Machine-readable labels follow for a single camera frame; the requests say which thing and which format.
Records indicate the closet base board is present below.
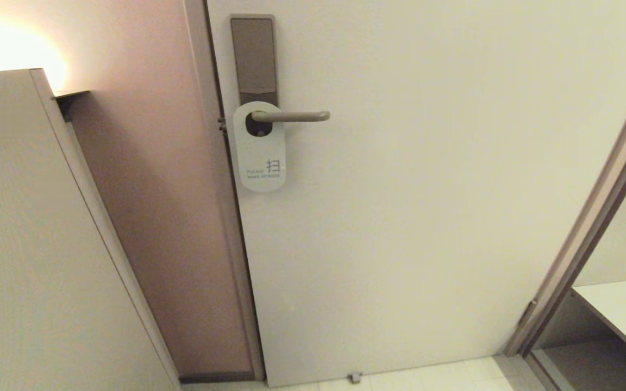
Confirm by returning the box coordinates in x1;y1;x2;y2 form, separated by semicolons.
528;337;626;391

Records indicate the metal door handle lever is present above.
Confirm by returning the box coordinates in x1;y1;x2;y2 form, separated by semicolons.
251;111;331;123

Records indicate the small closet frame bracket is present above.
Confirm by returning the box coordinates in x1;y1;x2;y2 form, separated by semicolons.
519;298;538;326

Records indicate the brown door lock plate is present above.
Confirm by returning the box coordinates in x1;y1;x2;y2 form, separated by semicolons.
230;15;280;138

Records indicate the beige cabinet panel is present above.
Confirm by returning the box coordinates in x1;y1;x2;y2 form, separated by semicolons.
0;68;183;391

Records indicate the brown skirting board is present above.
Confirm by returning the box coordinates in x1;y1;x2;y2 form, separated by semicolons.
179;371;255;383

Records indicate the blue do-not-disturb door hanger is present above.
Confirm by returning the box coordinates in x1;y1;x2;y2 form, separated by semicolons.
233;101;287;193

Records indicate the dark brown wall ledge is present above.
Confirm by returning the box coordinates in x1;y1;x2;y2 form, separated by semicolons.
52;90;91;123

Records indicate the white room door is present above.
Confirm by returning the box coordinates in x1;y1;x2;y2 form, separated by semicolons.
207;0;626;387

